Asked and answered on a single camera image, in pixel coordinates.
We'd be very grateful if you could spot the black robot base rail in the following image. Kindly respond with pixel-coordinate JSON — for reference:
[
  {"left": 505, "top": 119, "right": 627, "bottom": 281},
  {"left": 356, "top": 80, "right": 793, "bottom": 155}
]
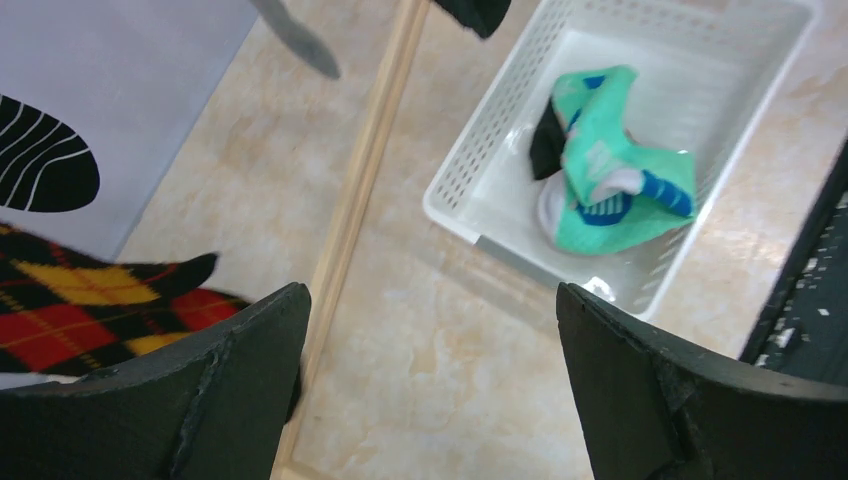
[{"left": 739, "top": 146, "right": 847, "bottom": 386}]

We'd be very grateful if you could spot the wooden drying rack frame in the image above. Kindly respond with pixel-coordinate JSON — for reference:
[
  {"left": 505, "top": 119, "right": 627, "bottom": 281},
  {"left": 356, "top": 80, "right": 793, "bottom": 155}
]
[{"left": 270, "top": 0, "right": 432, "bottom": 480}]

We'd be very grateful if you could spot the black white striped sock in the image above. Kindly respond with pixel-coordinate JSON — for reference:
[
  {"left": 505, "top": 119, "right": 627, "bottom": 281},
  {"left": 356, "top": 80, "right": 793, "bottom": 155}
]
[{"left": 1, "top": 95, "right": 100, "bottom": 213}]

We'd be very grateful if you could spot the white plastic basket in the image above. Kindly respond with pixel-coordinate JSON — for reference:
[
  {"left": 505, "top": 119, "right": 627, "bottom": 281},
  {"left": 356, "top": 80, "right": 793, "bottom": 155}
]
[{"left": 422, "top": 1, "right": 823, "bottom": 320}]

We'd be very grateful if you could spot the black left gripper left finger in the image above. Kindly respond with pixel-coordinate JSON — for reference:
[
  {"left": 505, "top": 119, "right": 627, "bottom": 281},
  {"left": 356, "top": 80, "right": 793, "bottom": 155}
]
[{"left": 1, "top": 283, "right": 311, "bottom": 479}]

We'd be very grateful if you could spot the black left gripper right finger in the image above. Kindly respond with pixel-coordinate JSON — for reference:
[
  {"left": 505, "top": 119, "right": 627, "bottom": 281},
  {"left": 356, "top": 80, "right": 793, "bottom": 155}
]
[{"left": 556, "top": 283, "right": 847, "bottom": 479}]

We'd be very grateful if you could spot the teal sock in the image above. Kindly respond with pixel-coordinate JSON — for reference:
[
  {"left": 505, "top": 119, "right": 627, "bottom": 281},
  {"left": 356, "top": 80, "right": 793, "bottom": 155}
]
[{"left": 536, "top": 65, "right": 697, "bottom": 256}]

